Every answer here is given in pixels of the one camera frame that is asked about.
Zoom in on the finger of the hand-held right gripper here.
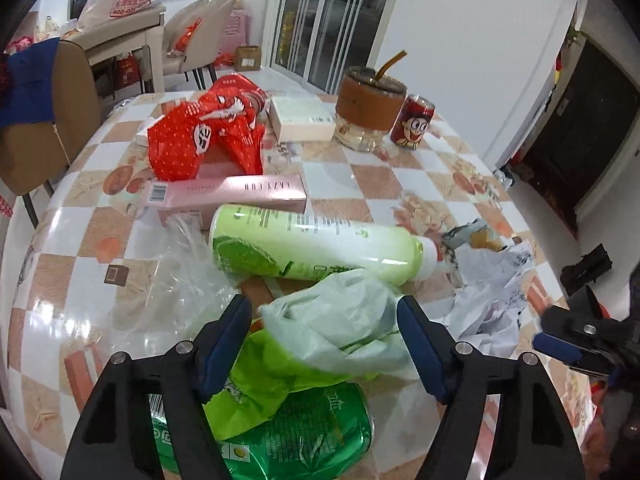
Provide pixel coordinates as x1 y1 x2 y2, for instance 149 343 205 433
567 285 613 321
532 306 616 373

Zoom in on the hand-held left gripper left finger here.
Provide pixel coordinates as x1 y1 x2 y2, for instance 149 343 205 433
60 294 253 480

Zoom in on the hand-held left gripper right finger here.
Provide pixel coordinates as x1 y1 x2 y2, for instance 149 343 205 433
396 295 586 480

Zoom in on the lime green plastic bag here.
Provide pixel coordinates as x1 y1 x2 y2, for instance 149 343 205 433
202 327 381 438

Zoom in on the clear plastic bag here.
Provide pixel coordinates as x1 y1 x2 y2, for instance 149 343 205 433
112 215 241 341

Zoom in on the pale green plastic bag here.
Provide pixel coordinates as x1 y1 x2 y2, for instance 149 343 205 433
260 269 416 368

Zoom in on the white paper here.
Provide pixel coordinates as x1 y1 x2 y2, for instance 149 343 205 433
445 240 538 356

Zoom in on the green snack package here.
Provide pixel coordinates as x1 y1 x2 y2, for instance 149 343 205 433
150 382 376 480

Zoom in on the green and white bottle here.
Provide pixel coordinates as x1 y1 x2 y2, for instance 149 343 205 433
210 203 443 281

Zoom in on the long pink box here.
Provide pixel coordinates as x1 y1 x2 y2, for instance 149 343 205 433
150 175 307 228

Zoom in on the red snack bag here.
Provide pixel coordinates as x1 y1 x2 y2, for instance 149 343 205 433
147 74 268 181

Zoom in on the black boot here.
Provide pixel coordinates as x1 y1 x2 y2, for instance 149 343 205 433
560 255 596 301
575 244 613 286

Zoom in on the torn grey packet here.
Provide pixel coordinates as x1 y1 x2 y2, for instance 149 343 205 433
442 219 506 253

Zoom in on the dark brown entrance door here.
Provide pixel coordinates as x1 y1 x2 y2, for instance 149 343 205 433
520 37 640 238

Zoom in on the checkered floral tablecloth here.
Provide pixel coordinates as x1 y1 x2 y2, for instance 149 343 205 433
0 91 606 480

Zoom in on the red cartoon face can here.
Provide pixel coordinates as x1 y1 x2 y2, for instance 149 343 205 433
390 94 436 151

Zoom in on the white flat box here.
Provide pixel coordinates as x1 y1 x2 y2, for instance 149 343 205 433
269 96 337 142

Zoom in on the brown sleeved cup with straw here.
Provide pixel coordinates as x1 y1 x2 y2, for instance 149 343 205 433
334 50 408 153

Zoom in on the potted green plant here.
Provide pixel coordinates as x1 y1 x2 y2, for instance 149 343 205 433
565 15 591 51

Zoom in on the brown padded chair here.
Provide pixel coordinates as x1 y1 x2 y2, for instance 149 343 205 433
0 40 103 196

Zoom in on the small cardboard box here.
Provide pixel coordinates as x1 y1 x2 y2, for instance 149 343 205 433
235 45 262 72

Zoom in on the red gift bag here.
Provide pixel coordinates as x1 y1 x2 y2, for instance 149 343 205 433
116 52 138 92

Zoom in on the beige dining chair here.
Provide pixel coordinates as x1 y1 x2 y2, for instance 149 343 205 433
162 0 211 93
182 0 238 86

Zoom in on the pink plastic stool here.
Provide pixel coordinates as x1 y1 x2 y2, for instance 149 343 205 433
222 7 248 56

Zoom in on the blue cloth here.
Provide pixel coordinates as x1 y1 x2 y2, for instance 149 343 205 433
0 37 61 128

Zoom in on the sliding glass door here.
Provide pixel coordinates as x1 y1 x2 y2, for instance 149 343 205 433
262 0 401 96

